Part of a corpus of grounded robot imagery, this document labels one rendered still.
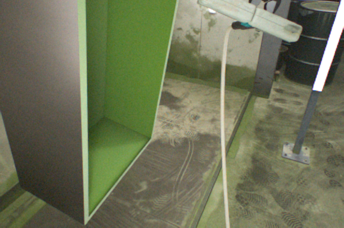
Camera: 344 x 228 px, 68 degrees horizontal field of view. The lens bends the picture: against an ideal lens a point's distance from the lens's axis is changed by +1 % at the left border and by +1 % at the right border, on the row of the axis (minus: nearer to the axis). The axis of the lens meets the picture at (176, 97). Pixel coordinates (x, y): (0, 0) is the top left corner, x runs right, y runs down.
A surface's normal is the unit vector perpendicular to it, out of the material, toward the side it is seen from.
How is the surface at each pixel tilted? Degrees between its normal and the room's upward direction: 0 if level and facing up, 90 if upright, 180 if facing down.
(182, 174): 0
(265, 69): 90
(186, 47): 90
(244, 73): 90
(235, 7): 71
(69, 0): 90
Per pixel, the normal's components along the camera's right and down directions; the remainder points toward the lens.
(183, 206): 0.00, -0.86
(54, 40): -0.40, 0.47
